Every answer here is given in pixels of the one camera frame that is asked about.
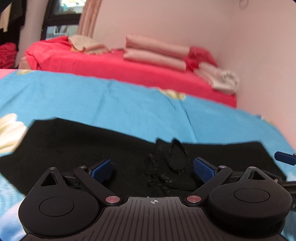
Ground black knit pants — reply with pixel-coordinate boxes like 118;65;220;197
1;118;286;198

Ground blue floral bed sheet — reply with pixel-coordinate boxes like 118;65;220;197
0;69;296;241

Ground cream rolled towel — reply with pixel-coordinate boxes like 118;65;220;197
194;62;239;95

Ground red crumpled cloth in corner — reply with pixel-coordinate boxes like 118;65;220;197
184;46;218;71

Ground red bed sheet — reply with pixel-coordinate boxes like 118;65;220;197
25;36;237;108

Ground beige folded cloth left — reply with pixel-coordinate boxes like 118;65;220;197
68;35;111;55

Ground red clothes pile at left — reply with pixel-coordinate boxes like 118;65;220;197
0;42;17;69

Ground pink curtain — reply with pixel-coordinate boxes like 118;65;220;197
77;0;102;37

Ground hanging clothes at left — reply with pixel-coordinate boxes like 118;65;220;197
1;0;27;47

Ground dark window frame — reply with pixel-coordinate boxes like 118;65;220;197
41;0;86;40

